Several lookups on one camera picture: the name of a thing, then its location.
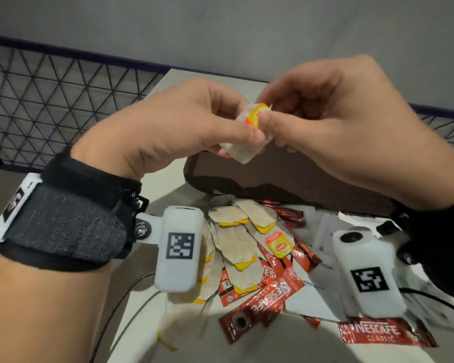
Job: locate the person's left hand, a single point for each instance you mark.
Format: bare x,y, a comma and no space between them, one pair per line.
166,128

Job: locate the white sugar sachets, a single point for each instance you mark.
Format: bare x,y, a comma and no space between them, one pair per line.
318,294

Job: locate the person's right hand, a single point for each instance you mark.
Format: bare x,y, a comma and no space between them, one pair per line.
363,128

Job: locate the pile of tea bags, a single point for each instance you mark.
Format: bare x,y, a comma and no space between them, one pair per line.
234,241

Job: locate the white box with marker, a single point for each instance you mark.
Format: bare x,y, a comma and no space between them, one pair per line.
179,249

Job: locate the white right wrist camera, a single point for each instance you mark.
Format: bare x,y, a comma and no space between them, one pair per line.
367,275

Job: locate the red Nescafe coffee sachets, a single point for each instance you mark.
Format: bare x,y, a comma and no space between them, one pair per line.
272,298

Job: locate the person's left forearm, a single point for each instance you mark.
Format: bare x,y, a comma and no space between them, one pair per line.
41,313

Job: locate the brown plastic tray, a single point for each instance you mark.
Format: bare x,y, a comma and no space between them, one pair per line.
287,185

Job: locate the black left wrist band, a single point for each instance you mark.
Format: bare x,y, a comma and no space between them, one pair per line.
68,223

